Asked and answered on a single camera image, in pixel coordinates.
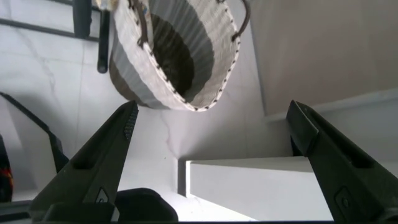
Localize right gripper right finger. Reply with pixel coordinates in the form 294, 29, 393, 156
285, 99, 398, 222

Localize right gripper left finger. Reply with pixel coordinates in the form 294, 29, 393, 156
29, 100, 139, 222

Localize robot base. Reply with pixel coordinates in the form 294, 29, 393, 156
0, 91, 180, 222

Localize white laundry basket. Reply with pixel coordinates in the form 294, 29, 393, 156
108, 0, 251, 112

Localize black clothes rack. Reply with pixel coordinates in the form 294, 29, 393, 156
0, 0, 111, 75

